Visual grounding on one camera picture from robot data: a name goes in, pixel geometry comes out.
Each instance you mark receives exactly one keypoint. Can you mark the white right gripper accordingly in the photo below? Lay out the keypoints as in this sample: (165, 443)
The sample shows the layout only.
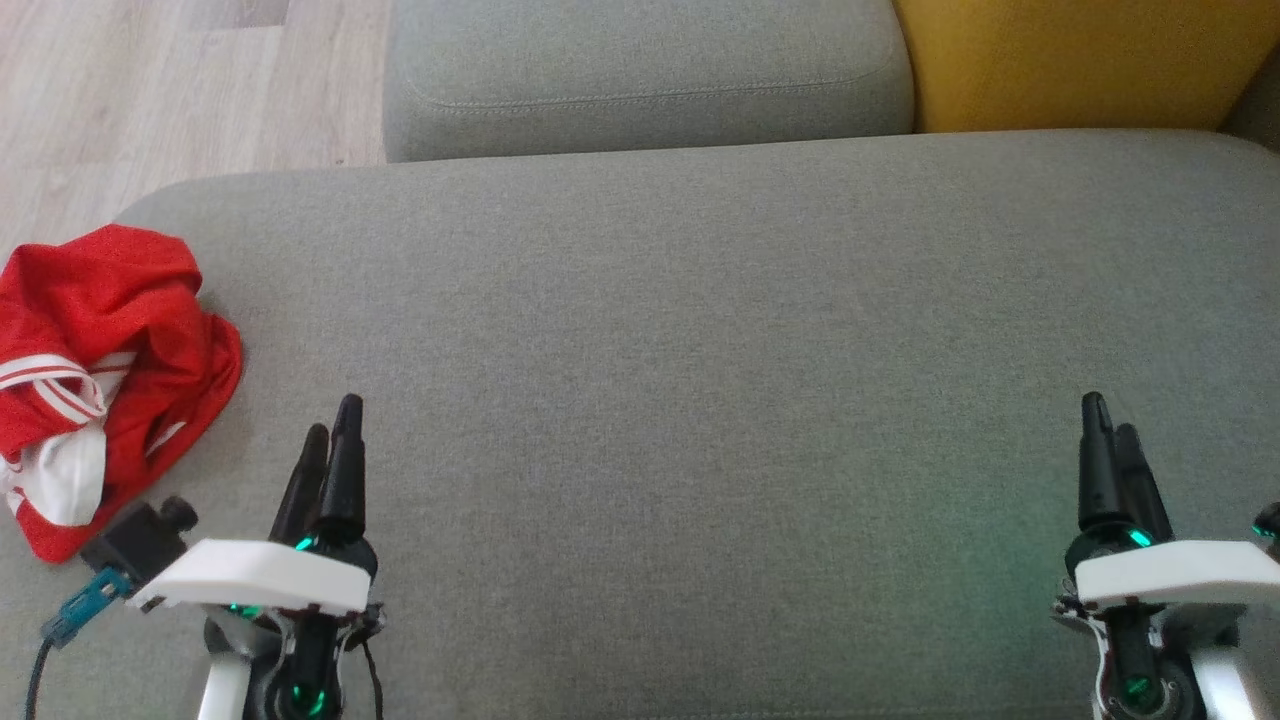
(1170, 575)

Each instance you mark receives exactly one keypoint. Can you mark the mustard yellow cushion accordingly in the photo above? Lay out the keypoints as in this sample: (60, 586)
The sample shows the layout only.
(1080, 60)

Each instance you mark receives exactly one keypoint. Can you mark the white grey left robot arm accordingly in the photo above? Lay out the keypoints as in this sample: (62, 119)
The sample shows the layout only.
(290, 670)

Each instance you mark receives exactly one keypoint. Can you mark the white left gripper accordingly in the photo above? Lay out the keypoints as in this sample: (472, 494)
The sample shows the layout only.
(260, 575)

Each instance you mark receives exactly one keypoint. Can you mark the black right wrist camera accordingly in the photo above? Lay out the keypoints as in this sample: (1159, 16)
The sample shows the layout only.
(1268, 520)

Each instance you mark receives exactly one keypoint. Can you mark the large grey sofa seat cushion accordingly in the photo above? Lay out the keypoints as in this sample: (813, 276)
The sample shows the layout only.
(700, 350)

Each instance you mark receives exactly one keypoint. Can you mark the red Bulls basketball jersey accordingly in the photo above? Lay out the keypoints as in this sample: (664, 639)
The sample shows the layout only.
(150, 420)

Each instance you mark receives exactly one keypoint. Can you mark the grey sofa back cushion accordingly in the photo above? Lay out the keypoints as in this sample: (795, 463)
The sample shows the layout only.
(640, 70)

